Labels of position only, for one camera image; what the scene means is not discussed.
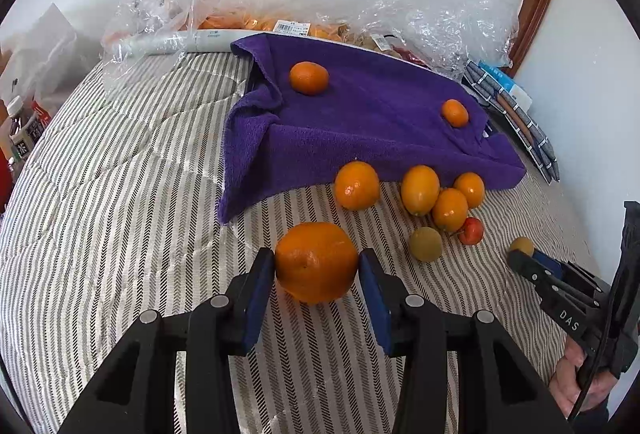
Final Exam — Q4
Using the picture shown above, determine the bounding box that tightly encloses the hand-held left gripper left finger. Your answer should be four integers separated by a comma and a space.
57, 248, 276, 434

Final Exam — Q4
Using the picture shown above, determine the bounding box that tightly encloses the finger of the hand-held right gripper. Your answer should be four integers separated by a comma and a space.
507, 251, 597, 351
531, 251, 609, 311

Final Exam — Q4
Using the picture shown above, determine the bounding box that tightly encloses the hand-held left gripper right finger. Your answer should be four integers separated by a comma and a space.
358, 248, 576, 434

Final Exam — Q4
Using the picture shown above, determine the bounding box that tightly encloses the large orange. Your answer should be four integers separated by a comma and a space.
274, 222, 360, 305

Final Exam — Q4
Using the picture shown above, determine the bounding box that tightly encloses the small red fruit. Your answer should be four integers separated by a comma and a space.
459, 217, 485, 246

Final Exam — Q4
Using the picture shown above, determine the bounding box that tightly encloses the round green-yellow fruit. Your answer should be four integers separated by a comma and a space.
409, 227, 444, 262

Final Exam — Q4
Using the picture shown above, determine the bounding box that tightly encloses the small orange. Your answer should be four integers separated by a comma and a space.
432, 188, 469, 233
453, 172, 486, 209

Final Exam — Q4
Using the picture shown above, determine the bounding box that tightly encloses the oval yellow-orange citrus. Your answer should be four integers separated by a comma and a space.
400, 165, 441, 217

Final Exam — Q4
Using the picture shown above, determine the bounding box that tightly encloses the pack of brown fruits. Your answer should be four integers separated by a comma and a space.
340, 26, 401, 55

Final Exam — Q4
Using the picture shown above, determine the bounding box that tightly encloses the person's right hand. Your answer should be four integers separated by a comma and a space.
549, 338, 617, 418

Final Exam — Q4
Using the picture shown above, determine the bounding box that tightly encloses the checkered cloth stack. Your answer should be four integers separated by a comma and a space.
462, 62, 562, 185

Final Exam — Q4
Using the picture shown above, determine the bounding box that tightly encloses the purple towel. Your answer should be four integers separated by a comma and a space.
218, 34, 527, 226

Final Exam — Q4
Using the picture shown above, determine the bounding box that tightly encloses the blue and white packet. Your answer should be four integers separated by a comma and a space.
476, 59, 534, 115

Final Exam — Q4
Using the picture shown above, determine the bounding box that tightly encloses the white roll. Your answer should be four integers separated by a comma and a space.
119, 29, 253, 57

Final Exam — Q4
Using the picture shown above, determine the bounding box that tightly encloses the bag of oranges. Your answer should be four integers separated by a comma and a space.
199, 13, 346, 40

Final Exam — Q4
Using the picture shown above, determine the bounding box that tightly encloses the red label bottle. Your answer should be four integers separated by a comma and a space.
30, 100, 54, 127

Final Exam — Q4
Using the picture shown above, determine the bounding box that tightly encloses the dark label drink bottle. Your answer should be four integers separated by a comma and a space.
6, 96, 38, 162

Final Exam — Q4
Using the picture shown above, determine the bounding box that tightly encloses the small clear plastic bag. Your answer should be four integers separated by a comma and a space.
101, 0, 222, 87

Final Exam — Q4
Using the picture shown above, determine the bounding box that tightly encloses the white plastic bag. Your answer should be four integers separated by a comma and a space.
0, 3, 82, 115

